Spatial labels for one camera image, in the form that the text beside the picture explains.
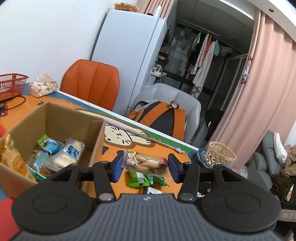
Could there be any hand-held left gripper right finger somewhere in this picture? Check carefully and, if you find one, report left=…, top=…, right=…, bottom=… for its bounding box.
left=168, top=153, right=248, bottom=203

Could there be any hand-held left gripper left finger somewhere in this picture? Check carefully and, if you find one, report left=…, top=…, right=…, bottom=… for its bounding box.
left=50, top=154, right=123, bottom=203

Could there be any green snack packet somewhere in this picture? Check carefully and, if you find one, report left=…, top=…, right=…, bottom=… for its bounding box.
left=126, top=170, right=167, bottom=188
left=30, top=169, right=47, bottom=181

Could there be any clear bread snack packet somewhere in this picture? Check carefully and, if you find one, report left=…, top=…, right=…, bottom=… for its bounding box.
left=122, top=150, right=169, bottom=175

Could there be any white snack packet blue label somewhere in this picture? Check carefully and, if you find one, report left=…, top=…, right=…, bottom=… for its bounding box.
left=50, top=138, right=85, bottom=172

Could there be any brown cardboard box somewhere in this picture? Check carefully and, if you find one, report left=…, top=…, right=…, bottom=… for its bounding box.
left=0, top=102, right=105, bottom=198

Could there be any teal snack packet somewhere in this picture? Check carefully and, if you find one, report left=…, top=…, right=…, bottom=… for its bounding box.
left=37, top=134, right=62, bottom=154

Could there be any light blue cookie packet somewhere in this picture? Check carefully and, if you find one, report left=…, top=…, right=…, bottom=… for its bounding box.
left=26, top=149, right=55, bottom=179

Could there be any orange snack packet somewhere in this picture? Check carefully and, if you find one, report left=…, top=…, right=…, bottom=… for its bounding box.
left=0, top=133, right=35, bottom=180

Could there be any blue plate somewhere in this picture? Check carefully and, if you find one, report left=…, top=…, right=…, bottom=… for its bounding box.
left=188, top=148, right=213, bottom=168

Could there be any purple metal selfie stick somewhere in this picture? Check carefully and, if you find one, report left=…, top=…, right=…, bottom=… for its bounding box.
left=92, top=119, right=185, bottom=154

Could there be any woven bamboo basket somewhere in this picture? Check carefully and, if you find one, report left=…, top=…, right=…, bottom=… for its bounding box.
left=205, top=141, right=237, bottom=168

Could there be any orange grey backpack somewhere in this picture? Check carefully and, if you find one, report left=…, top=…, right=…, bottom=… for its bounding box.
left=128, top=100, right=187, bottom=141

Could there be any black bag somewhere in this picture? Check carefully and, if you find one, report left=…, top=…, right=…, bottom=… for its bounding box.
left=205, top=109, right=225, bottom=139

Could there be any grey chair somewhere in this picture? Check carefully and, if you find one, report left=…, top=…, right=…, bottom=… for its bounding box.
left=129, top=83, right=201, bottom=143

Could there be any grey sofa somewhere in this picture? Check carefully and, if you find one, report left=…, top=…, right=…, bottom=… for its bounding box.
left=247, top=130, right=296, bottom=200

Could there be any orange chair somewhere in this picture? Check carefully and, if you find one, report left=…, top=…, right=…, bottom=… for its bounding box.
left=60, top=59, right=120, bottom=112

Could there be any white hanging shirt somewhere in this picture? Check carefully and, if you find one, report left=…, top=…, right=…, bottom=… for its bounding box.
left=192, top=42, right=216, bottom=93

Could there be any metal framed glass door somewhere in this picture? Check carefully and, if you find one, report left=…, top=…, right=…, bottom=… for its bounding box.
left=208, top=53, right=249, bottom=112

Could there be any white pillow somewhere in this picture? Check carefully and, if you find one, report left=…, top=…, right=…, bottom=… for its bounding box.
left=273, top=133, right=288, bottom=164

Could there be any floral tissue box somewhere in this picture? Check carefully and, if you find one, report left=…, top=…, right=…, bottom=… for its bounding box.
left=28, top=74, right=58, bottom=98

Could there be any brown clothes pile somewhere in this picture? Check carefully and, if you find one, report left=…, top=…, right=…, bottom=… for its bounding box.
left=270, top=145, right=296, bottom=200

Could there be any pink curtain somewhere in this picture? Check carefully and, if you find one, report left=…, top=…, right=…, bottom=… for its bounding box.
left=137, top=0, right=176, bottom=19
left=207, top=10, right=296, bottom=169

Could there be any floral hanging garment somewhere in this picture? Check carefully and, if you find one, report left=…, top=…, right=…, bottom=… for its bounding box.
left=187, top=35, right=210, bottom=75

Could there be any white refrigerator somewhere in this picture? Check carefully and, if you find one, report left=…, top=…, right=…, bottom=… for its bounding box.
left=90, top=9, right=167, bottom=116

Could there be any red plastic basket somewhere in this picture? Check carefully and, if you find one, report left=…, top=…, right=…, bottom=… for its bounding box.
left=0, top=74, right=29, bottom=102

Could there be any tray of oranges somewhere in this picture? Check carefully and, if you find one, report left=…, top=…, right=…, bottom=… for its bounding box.
left=114, top=2, right=139, bottom=11

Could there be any black cable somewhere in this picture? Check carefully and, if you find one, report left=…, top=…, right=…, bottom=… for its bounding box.
left=0, top=95, right=26, bottom=110

